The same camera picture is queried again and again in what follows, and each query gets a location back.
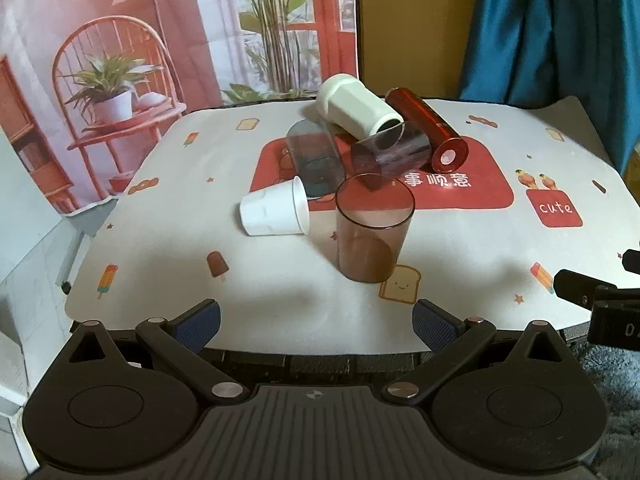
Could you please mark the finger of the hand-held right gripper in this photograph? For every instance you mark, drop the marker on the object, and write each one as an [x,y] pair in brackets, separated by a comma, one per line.
[632,261]
[580,286]

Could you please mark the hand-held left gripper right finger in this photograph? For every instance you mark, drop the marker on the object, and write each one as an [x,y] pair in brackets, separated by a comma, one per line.
[434,324]

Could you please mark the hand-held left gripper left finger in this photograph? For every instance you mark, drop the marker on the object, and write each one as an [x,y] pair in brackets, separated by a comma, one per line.
[199,321]

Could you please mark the brown transparent plastic cup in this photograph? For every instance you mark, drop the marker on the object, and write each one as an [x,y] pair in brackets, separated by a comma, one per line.
[371,240]

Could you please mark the white paper cup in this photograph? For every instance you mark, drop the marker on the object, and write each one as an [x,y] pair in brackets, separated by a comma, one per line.
[270,209]

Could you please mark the purple transparent plastic cup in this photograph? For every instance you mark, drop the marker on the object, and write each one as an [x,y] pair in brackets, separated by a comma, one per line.
[395,152]

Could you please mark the grey-blue transparent plastic cup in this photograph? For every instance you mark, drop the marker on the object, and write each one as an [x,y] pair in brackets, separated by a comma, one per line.
[314,155]

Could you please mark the cream white faceted cup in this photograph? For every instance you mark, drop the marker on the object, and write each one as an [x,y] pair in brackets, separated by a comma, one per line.
[355,105]

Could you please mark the grey fluffy rug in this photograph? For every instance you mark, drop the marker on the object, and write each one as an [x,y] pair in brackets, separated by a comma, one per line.
[617,390]

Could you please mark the dark table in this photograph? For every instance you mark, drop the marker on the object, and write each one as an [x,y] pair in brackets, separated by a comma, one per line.
[320,360]

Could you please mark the printed white table mat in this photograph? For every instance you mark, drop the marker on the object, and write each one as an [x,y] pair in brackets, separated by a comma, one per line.
[200,170]

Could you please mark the red metallic tumbler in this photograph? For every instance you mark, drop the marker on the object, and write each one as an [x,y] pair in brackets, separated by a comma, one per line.
[431,125]

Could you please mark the teal curtain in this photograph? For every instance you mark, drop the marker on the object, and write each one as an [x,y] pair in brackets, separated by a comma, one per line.
[555,30]

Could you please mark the wall poster with chair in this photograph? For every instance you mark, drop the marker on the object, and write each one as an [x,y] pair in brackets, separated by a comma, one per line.
[165,35]

